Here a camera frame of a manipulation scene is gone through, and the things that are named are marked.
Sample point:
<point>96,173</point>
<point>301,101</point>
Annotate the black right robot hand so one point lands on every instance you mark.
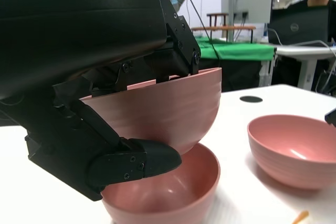
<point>332,119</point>

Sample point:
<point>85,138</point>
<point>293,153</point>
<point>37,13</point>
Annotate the white office desk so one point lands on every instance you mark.
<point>302,53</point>

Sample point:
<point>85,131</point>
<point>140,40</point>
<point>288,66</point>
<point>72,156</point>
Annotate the pink plastic bowl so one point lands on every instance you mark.
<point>162,197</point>
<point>168,113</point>
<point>283,166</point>

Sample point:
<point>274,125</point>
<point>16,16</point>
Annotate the black laptop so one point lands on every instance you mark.
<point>294,28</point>

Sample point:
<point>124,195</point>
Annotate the thin orange strip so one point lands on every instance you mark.
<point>302,215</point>

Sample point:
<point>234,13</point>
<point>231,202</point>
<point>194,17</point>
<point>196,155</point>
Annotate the green table cloth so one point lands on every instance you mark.
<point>236,51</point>

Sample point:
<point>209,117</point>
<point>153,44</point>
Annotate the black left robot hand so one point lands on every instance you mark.
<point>78,24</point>

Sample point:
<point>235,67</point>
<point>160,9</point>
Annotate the black round table grommet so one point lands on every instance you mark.
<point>250,99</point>

